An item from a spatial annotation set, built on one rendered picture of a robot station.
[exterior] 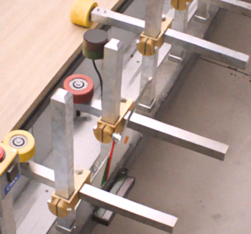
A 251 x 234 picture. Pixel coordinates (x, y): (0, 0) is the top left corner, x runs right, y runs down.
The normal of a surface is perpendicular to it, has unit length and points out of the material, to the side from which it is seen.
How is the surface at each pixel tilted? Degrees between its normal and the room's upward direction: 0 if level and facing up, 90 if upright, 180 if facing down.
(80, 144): 0
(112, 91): 90
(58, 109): 90
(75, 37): 0
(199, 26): 0
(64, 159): 90
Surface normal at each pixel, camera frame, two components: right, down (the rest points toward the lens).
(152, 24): -0.41, 0.61
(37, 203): 0.05, -0.73
